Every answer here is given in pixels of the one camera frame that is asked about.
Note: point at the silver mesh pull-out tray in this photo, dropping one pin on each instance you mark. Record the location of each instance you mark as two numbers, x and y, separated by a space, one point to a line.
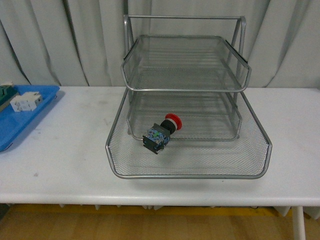
246 157

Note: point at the red emergency stop button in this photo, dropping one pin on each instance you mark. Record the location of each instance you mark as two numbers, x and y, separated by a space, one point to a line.
158 136

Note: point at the white curtain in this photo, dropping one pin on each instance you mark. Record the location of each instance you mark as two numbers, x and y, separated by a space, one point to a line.
81 42

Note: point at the white circuit breaker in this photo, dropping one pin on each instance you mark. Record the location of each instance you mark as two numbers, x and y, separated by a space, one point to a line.
29 101

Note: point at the blue plastic tray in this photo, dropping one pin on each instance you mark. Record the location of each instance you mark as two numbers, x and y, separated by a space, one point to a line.
13 123

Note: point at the silver mesh rack frame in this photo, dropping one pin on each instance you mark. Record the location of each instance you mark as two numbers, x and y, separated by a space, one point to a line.
198 77

